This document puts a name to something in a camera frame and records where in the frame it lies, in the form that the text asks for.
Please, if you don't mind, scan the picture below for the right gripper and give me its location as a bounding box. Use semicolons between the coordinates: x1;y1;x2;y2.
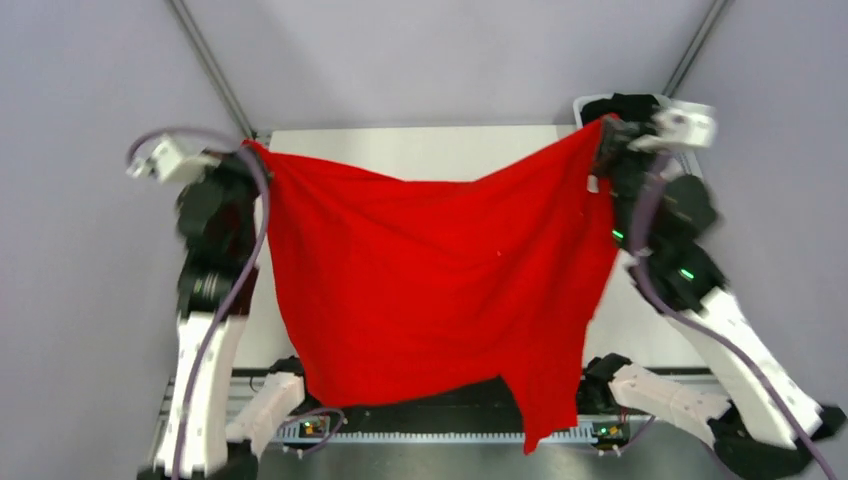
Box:
585;116;674;246

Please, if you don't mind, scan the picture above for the red t shirt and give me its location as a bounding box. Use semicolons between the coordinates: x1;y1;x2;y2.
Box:
254;121;618;453

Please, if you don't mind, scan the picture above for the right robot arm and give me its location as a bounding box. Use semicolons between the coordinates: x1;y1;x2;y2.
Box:
584;115;847;479

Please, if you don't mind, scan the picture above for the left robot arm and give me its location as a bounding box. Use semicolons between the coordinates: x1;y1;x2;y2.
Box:
128;143;321;479

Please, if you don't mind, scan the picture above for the black t shirt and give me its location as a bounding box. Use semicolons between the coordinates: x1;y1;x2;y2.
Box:
579;93;661;124

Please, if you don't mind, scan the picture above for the white plastic basket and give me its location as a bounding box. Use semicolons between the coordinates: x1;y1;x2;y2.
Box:
572;93;703;180

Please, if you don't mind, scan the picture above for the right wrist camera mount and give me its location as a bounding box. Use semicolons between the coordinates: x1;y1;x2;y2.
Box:
628;100;717;152

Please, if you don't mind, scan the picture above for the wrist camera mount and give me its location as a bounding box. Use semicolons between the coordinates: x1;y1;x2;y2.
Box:
125;132;220;184
628;100;717;152

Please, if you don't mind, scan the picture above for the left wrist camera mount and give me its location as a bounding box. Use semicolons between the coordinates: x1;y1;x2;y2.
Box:
125;132;220;184

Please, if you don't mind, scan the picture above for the right aluminium corner post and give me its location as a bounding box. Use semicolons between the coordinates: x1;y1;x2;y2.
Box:
662;0;735;98

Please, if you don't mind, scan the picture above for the aluminium corner post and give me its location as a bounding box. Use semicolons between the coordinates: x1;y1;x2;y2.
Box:
662;0;735;98
164;0;256;138

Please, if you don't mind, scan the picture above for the aluminium frame rail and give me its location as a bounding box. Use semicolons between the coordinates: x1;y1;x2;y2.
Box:
142;129;273;480

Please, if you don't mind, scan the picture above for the left aluminium corner post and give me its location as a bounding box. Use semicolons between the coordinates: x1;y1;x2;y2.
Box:
164;0;256;138

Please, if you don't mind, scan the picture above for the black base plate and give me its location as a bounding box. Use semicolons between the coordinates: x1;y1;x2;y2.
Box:
264;367;654;435

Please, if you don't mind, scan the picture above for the white cable duct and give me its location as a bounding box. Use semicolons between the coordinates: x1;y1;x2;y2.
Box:
272;422;630;445

